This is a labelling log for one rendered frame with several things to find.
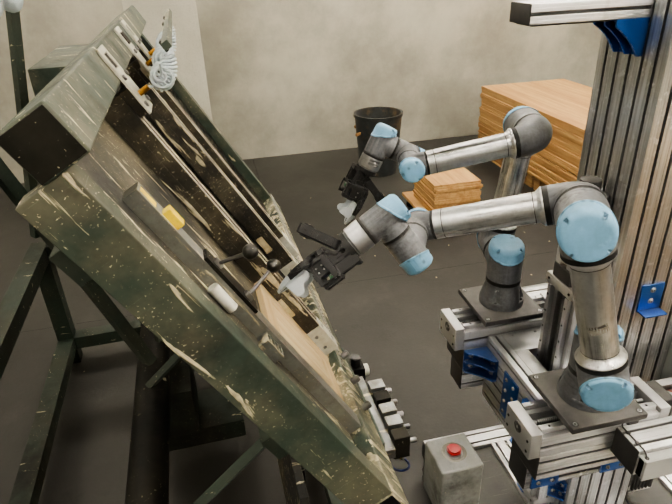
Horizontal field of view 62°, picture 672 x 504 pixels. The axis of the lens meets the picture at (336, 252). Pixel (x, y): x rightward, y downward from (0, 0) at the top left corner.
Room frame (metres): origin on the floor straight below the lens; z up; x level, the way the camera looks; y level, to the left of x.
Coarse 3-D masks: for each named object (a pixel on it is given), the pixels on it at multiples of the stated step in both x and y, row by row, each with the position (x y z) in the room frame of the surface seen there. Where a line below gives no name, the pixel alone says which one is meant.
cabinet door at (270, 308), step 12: (264, 288) 1.53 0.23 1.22; (264, 300) 1.42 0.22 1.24; (264, 312) 1.36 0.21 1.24; (276, 312) 1.45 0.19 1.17; (276, 324) 1.34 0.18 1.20; (288, 324) 1.47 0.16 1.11; (288, 336) 1.37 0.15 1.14; (300, 336) 1.49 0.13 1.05; (300, 348) 1.38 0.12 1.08; (312, 348) 1.51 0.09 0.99; (312, 360) 1.40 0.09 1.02; (324, 360) 1.51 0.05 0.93; (324, 372) 1.42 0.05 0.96; (336, 384) 1.42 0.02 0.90
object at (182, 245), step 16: (128, 192) 1.14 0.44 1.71; (144, 208) 1.12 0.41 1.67; (160, 208) 1.16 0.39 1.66; (160, 224) 1.13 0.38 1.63; (176, 240) 1.14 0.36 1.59; (192, 240) 1.19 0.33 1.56; (192, 256) 1.14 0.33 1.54; (208, 272) 1.15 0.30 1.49; (224, 288) 1.16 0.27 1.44; (240, 304) 1.16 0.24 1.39; (240, 320) 1.16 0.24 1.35; (256, 320) 1.17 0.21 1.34; (256, 336) 1.17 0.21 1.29; (272, 336) 1.18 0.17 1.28; (288, 352) 1.19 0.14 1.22; (288, 368) 1.19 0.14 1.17; (304, 368) 1.20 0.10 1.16; (304, 384) 1.20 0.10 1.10; (320, 384) 1.21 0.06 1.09; (320, 400) 1.21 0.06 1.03; (336, 400) 1.22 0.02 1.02; (336, 416) 1.22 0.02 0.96; (352, 416) 1.23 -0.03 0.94; (352, 432) 1.23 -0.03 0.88
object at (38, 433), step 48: (48, 288) 2.75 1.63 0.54; (0, 336) 1.93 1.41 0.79; (96, 336) 2.79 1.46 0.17; (144, 336) 1.99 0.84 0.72; (48, 384) 2.35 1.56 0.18; (144, 384) 1.67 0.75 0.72; (192, 384) 1.97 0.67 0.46; (48, 432) 2.00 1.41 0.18; (144, 432) 1.42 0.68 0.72; (192, 432) 1.85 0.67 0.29; (240, 432) 1.92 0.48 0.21; (144, 480) 1.22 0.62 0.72; (288, 480) 1.33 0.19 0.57
